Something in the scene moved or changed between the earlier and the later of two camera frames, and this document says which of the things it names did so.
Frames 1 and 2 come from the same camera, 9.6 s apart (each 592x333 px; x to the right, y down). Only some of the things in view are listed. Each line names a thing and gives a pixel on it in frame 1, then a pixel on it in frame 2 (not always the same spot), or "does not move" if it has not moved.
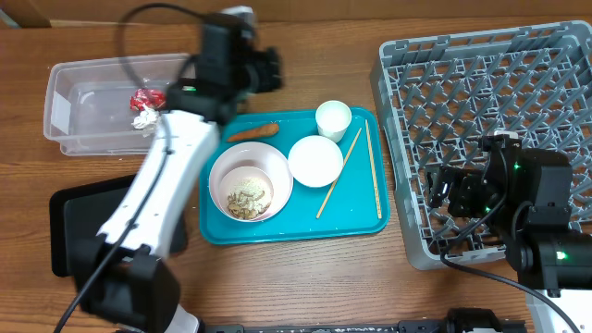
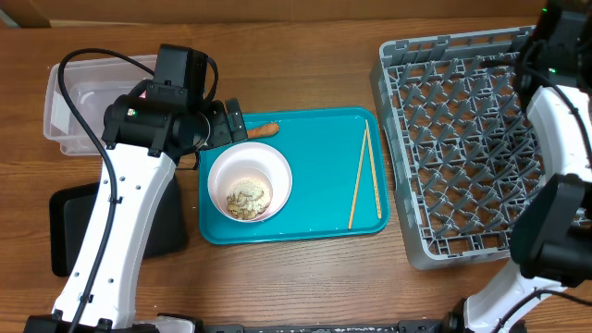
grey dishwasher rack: [437, 97] does not move
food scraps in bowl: [248, 199] does not move
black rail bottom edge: [448, 325] does not move
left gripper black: [267, 63] to [223, 133]
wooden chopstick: [373, 171] does not move
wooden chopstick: [338, 175] to [357, 176]
